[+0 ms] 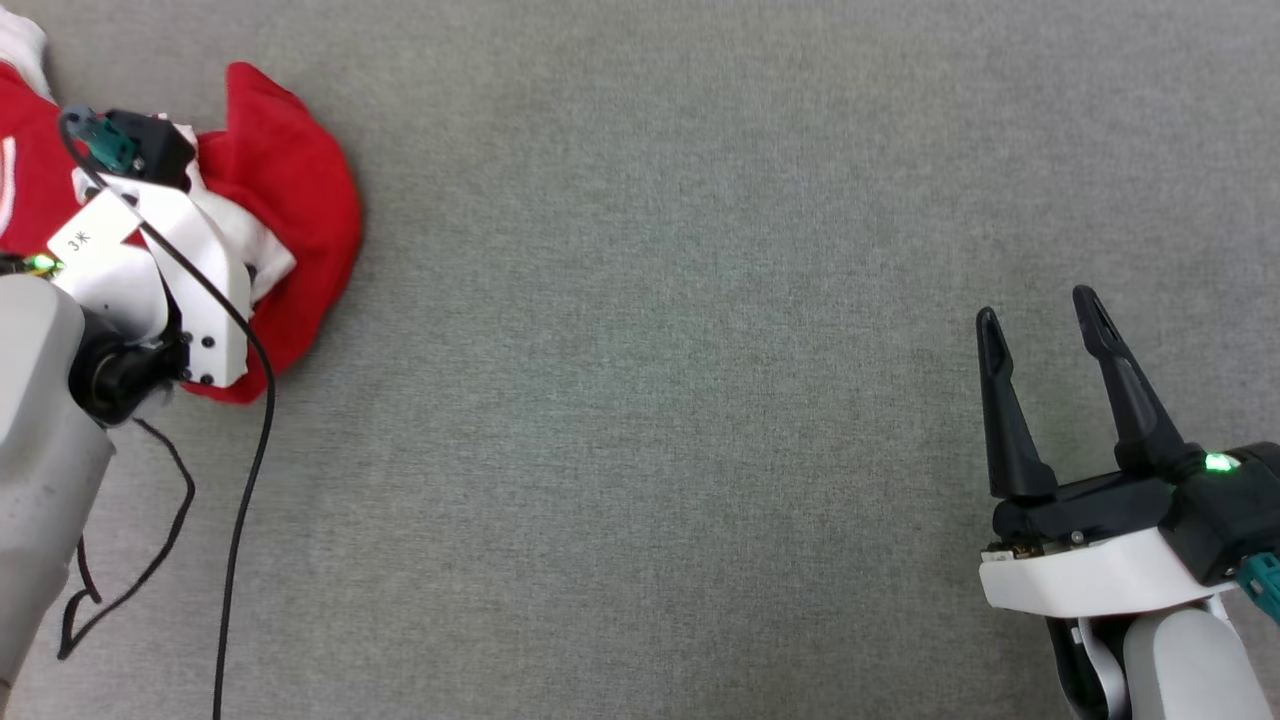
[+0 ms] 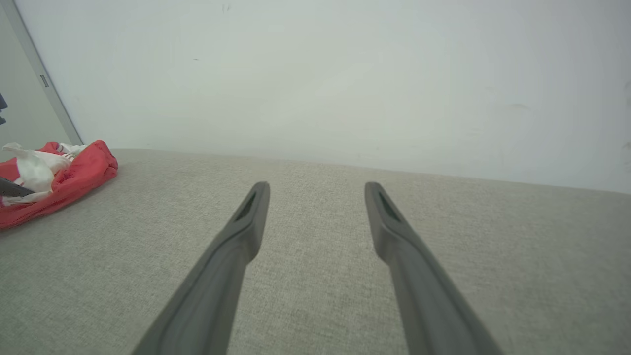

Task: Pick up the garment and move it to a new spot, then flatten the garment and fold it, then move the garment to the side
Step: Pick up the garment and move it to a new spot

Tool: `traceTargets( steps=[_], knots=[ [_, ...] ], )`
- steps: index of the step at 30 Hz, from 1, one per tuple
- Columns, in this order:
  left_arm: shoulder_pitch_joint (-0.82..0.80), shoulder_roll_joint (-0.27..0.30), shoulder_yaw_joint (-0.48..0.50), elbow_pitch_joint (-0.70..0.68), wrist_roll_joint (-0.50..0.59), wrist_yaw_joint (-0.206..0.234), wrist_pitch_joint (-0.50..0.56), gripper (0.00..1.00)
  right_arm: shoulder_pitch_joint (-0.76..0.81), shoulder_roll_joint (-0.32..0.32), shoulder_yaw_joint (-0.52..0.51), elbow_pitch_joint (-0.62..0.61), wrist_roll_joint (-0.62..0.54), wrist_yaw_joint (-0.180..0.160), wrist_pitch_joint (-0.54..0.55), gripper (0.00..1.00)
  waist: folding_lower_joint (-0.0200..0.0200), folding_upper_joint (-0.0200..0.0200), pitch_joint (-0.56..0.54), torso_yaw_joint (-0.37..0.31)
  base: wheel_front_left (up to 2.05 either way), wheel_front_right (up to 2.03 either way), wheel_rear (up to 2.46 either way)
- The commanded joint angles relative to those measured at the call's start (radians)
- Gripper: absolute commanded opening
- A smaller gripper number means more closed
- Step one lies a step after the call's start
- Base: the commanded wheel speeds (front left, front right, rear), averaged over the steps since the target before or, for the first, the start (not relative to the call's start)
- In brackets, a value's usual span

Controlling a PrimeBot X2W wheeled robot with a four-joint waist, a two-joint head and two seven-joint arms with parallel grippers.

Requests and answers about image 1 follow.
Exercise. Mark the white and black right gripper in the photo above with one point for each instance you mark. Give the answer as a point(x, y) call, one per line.
point(1090, 575)

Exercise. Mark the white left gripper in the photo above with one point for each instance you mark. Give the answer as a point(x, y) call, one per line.
point(205, 270)

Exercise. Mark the red and white jersey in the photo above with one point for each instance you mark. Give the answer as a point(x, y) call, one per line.
point(290, 180)

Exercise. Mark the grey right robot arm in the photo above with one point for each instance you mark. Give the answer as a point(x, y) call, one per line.
point(1190, 670)

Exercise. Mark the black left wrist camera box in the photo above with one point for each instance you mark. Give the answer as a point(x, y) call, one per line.
point(150, 145)

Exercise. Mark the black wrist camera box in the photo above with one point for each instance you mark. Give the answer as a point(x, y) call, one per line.
point(1225, 520)
point(150, 145)

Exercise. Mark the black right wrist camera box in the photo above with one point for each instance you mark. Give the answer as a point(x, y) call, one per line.
point(1225, 520)

